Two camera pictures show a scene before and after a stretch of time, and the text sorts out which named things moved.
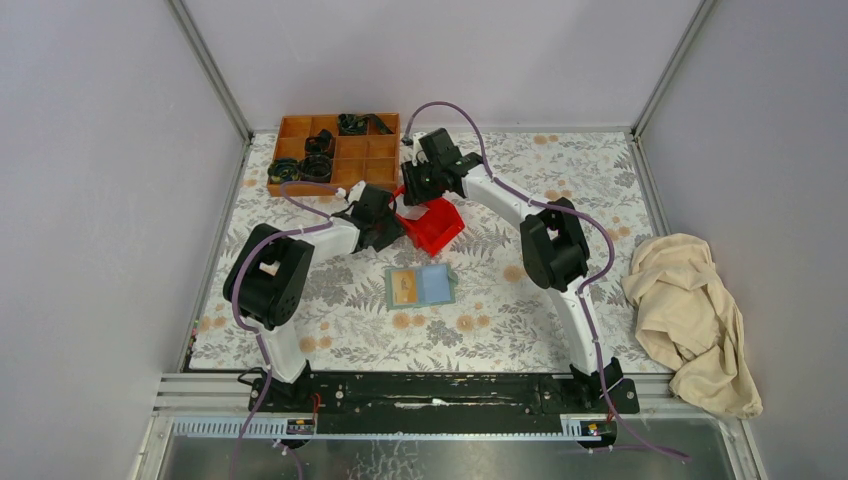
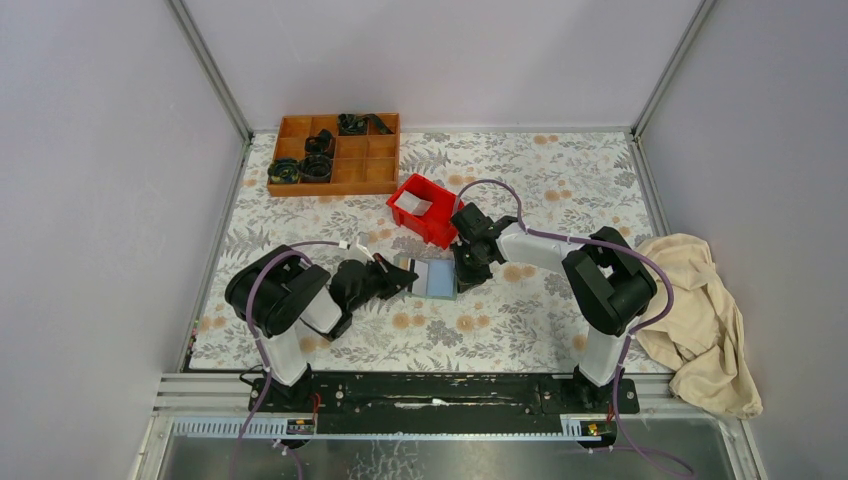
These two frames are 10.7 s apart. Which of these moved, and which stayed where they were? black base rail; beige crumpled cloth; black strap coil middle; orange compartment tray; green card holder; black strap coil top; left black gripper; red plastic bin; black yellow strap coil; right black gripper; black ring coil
Moved: right black gripper; red plastic bin; left black gripper; green card holder
Stayed: beige crumpled cloth; black strap coil middle; black yellow strap coil; black ring coil; black strap coil top; black base rail; orange compartment tray
